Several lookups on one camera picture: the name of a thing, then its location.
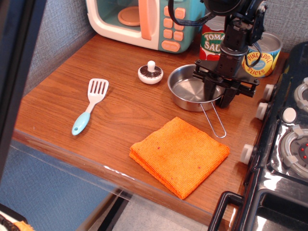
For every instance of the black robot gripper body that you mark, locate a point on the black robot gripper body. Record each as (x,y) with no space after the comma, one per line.
(228,72)

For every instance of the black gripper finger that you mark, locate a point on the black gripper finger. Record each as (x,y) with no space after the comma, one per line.
(226,98)
(209,89)

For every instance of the stainless steel pot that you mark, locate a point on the stainless steel pot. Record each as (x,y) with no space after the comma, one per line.
(188,93)

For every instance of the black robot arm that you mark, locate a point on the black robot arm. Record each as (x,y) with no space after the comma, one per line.
(243,28)

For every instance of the tomato sauce can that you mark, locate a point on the tomato sauce can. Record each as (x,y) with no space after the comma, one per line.
(211,37)

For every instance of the white stove knob middle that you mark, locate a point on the white stove knob middle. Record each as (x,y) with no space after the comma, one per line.
(261,110)

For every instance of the white stove knob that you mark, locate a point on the white stove knob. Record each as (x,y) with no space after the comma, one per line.
(261,110)
(267,93)
(246,153)

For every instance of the pineapple slices can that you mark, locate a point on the pineapple slices can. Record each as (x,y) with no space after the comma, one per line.
(262,64)

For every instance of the white stove knob rear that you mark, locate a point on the white stove knob rear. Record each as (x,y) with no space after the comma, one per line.
(267,93)

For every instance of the white stove knob front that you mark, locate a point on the white stove knob front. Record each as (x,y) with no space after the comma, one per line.
(246,153)

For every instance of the white toy mushroom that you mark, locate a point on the white toy mushroom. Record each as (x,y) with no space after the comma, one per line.
(150,73)

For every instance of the white round stove button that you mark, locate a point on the white round stove button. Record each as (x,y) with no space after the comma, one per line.
(289,115)

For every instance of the orange folded cloth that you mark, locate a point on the orange folded cloth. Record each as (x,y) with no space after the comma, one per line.
(179,156)

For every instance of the grey stove burner rear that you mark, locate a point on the grey stove burner rear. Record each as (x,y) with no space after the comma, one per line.
(301,102)

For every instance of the grey stove burner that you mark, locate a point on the grey stove burner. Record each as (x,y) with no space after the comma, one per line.
(294,150)
(301,102)

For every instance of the grey stove burner front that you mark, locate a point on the grey stove burner front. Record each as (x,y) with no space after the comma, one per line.
(294,150)

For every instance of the teal toy microwave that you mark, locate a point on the teal toy microwave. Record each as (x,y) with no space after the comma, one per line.
(157,31)

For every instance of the orange plate in microwave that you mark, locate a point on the orange plate in microwave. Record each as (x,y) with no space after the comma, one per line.
(129,16)

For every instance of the black toy stove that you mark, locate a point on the black toy stove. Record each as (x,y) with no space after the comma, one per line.
(275,198)

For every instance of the white spatula blue handle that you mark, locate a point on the white spatula blue handle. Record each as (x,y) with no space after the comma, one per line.
(97,90)

